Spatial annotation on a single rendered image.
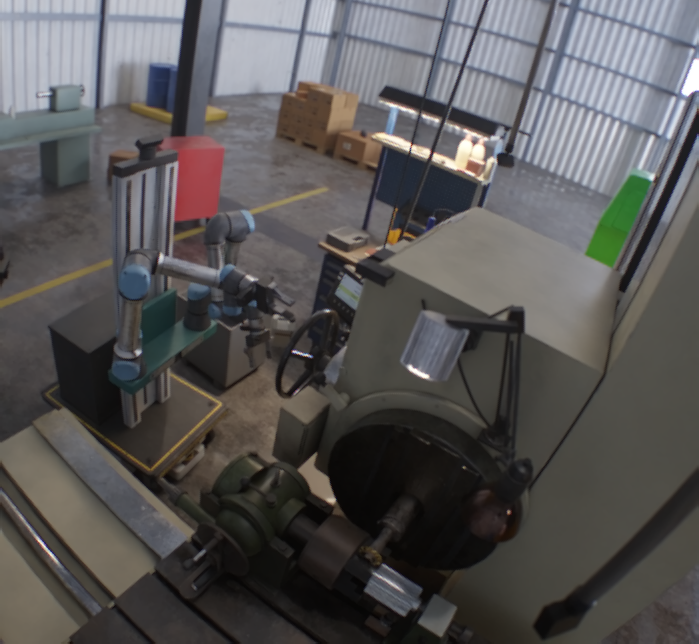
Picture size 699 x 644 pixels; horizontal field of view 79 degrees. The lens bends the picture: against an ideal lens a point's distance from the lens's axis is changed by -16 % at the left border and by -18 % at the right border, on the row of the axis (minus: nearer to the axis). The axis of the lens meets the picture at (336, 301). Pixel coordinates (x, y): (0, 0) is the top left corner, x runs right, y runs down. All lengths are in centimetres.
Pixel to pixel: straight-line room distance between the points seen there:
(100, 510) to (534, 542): 155
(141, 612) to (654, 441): 141
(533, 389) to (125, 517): 151
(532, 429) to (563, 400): 12
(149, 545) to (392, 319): 122
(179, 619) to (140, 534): 53
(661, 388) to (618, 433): 16
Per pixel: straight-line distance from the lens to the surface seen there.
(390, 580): 139
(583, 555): 157
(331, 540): 135
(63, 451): 225
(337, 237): 346
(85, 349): 255
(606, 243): 533
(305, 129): 945
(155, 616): 155
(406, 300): 126
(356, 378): 145
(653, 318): 114
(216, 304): 234
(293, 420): 156
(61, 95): 674
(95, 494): 212
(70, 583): 195
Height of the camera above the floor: 244
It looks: 31 degrees down
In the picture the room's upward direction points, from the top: 14 degrees clockwise
